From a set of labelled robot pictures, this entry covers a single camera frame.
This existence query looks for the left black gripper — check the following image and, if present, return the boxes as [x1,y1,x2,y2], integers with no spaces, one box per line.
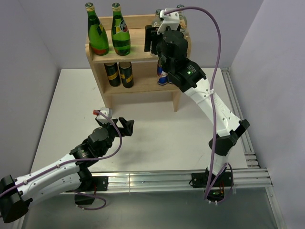
[99,117,133,156]

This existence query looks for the small clear glass bottle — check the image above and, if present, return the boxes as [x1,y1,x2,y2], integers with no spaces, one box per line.
[151,9,163,27]

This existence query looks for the green bottle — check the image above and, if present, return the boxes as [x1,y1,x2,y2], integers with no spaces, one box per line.
[112,2,131,56]
[85,2,109,56]

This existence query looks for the large clear soda water bottle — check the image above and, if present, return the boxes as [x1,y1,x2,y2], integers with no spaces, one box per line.
[178,10,188,36]

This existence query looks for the black gold can front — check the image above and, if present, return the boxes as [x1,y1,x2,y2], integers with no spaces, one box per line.
[119,62,134,88]

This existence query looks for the black gold can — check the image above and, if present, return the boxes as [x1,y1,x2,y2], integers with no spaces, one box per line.
[119,62,134,88]
[104,62,121,87]

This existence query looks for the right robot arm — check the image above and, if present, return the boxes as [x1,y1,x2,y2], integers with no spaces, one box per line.
[144,25,250,186]

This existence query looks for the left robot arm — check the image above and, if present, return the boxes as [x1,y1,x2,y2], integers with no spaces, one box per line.
[0,117,134,223]

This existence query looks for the wooden two-tier shelf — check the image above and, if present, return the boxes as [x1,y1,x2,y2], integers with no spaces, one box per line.
[85,14,182,111]

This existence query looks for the left blue energy drink can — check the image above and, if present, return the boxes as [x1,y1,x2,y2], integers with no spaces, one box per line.
[157,61,168,85]

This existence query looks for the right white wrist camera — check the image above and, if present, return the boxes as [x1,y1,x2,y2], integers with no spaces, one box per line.
[157,8,180,35]

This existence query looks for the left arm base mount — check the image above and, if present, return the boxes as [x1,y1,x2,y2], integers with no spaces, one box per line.
[67,176,109,211]

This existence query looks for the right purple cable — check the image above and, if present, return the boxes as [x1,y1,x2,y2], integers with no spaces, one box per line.
[164,6,234,203]

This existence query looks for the purple cable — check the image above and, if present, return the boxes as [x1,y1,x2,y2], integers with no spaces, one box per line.
[0,113,123,211]
[164,6,234,203]

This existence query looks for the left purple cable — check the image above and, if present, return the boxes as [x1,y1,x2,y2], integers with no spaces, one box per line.
[0,113,123,211]

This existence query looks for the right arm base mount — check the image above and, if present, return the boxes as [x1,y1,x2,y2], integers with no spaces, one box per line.
[189,170,234,204]

